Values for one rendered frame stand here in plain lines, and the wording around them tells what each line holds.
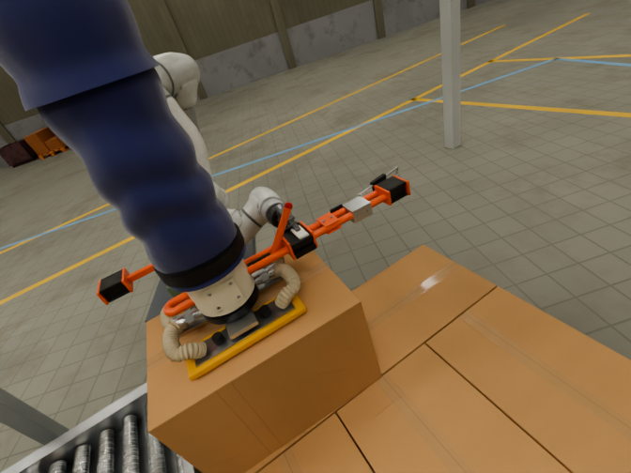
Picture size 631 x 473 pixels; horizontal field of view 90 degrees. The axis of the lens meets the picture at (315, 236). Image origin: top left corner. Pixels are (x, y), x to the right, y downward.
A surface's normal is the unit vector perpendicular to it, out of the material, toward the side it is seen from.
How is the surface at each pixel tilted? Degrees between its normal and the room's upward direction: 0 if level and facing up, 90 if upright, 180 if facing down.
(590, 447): 0
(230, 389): 90
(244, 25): 90
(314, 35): 90
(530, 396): 0
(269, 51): 90
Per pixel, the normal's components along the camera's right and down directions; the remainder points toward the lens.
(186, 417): 0.44, 0.43
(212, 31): 0.18, 0.54
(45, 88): -0.07, 0.26
